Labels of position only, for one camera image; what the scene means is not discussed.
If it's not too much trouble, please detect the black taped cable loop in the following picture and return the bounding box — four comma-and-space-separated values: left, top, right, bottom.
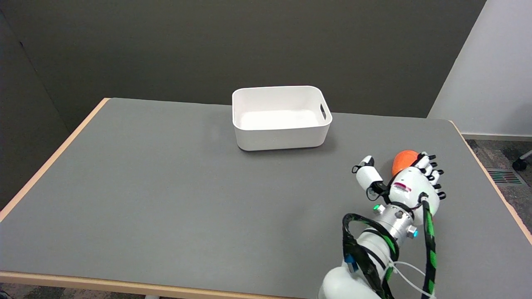
342, 213, 400, 299

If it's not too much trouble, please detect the white plastic bin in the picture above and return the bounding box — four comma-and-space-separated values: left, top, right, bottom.
232, 86, 333, 152

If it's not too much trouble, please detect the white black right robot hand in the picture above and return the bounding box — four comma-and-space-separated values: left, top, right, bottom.
352, 152, 446, 217

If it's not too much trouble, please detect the floor vent grille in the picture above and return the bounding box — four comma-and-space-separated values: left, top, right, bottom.
486, 168, 523, 185

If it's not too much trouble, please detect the black green braided cable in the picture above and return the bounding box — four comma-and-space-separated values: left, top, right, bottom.
419, 194, 437, 299

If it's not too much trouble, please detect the black chair caster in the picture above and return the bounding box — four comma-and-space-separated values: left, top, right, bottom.
512, 150, 532, 171

